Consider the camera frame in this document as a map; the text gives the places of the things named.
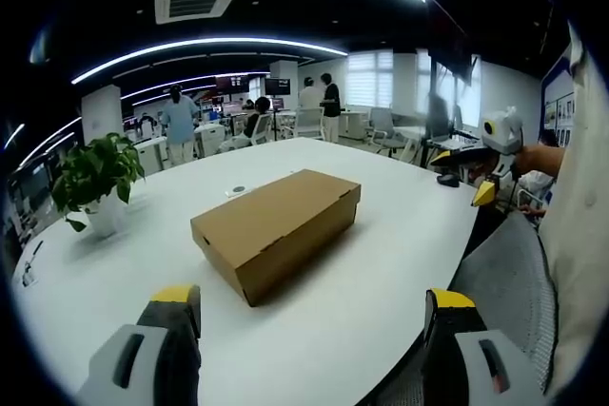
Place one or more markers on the hanging black monitor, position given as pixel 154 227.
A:
pixel 454 44

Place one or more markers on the grey mesh office chair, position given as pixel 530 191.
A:
pixel 504 273

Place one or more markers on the operator in white shirt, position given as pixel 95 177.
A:
pixel 583 235

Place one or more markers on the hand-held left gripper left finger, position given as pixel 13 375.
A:
pixel 143 353

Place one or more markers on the green potted plant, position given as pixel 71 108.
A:
pixel 95 173

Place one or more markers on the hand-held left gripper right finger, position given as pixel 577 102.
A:
pixel 468 353

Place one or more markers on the round white disc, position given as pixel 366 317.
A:
pixel 239 189

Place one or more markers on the black computer mouse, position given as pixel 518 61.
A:
pixel 448 180

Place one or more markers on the wall poster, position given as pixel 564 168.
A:
pixel 559 106

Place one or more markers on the dark display screen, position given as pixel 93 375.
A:
pixel 278 86

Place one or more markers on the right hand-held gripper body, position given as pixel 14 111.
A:
pixel 500 132

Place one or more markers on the white plant pot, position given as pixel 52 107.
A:
pixel 107 218

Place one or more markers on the white office chair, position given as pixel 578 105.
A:
pixel 261 130
pixel 383 128
pixel 309 123

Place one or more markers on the window blind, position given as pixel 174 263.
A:
pixel 370 79

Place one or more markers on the black pen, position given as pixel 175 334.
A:
pixel 35 249

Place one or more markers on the brown cardboard shoe box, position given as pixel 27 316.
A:
pixel 276 230

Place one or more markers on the ceiling air conditioner vent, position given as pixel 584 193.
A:
pixel 196 2

